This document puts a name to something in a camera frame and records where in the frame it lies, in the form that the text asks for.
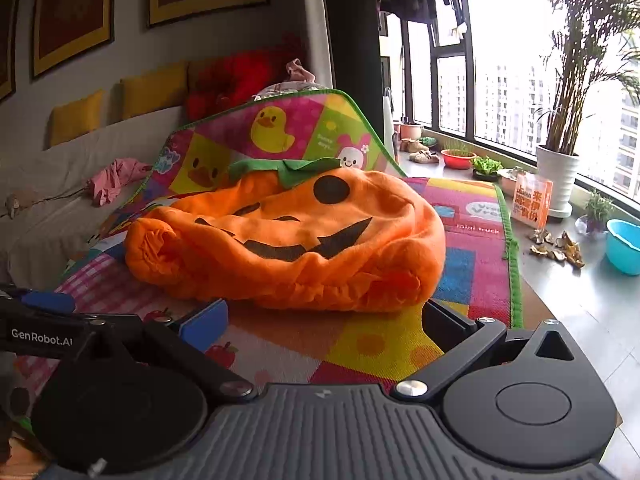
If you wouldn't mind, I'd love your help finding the sofa with white cover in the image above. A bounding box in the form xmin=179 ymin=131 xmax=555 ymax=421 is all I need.
xmin=0 ymin=105 xmax=191 ymax=291

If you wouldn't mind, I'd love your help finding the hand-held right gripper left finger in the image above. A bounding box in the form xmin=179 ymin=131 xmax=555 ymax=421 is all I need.
xmin=142 ymin=297 xmax=258 ymax=403

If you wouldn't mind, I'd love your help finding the white plant pot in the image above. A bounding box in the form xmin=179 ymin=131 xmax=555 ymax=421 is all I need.
xmin=536 ymin=144 xmax=581 ymax=219

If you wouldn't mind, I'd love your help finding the tall palm plant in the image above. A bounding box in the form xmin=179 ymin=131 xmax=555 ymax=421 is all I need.
xmin=532 ymin=0 xmax=640 ymax=157

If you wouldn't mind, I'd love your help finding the colourful cartoon play mat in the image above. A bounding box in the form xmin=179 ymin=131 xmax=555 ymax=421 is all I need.
xmin=20 ymin=89 xmax=525 ymax=396

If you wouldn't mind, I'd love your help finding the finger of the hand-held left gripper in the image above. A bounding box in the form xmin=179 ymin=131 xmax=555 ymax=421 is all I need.
xmin=0 ymin=282 xmax=77 ymax=316
xmin=75 ymin=311 xmax=147 ymax=327

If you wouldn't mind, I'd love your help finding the red fluffy cloth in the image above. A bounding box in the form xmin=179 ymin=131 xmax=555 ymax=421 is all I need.
xmin=187 ymin=35 xmax=307 ymax=121

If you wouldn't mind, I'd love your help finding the blue plastic basin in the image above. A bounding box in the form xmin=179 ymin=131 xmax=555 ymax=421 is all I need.
xmin=605 ymin=218 xmax=640 ymax=276

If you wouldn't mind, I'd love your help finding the orange plush toy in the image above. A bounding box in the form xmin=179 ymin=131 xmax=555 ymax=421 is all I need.
xmin=511 ymin=172 xmax=554 ymax=231

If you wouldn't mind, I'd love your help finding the red bowl with grass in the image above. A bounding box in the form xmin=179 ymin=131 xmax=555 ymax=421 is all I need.
xmin=441 ymin=142 xmax=477 ymax=170

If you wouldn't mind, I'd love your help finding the yellow cushion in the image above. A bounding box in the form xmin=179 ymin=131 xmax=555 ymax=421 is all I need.
xmin=120 ymin=61 xmax=191 ymax=121
xmin=49 ymin=89 xmax=107 ymax=149

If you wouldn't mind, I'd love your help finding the pile of dried peels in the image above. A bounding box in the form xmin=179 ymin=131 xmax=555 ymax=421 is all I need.
xmin=530 ymin=229 xmax=586 ymax=269

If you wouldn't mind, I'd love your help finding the small plant in glass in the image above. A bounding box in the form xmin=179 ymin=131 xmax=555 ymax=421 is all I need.
xmin=575 ymin=190 xmax=615 ymax=235

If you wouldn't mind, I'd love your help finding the black window frame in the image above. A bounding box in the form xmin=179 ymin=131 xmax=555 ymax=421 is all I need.
xmin=377 ymin=0 xmax=640 ymax=221

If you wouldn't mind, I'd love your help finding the pink garment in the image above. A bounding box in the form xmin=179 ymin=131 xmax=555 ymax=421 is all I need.
xmin=86 ymin=157 xmax=153 ymax=207

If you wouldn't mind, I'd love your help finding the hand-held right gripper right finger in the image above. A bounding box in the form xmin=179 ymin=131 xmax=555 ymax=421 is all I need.
xmin=392 ymin=299 xmax=576 ymax=401

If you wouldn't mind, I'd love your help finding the white curtain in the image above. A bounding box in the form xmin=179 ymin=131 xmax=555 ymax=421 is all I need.
xmin=300 ymin=0 xmax=335 ymax=91

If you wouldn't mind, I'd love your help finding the small white planter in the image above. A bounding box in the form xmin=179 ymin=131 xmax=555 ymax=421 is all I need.
xmin=497 ymin=166 xmax=526 ymax=196

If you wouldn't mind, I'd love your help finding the orange pumpkin costume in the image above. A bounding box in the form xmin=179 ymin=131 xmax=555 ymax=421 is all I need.
xmin=124 ymin=157 xmax=447 ymax=311

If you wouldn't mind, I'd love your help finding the pink and white clothes pile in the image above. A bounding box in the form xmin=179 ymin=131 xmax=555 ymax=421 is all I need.
xmin=252 ymin=58 xmax=321 ymax=102

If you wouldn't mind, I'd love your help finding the small leafy plant black pot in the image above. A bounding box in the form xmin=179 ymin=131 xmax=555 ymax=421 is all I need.
xmin=471 ymin=156 xmax=504 ymax=182

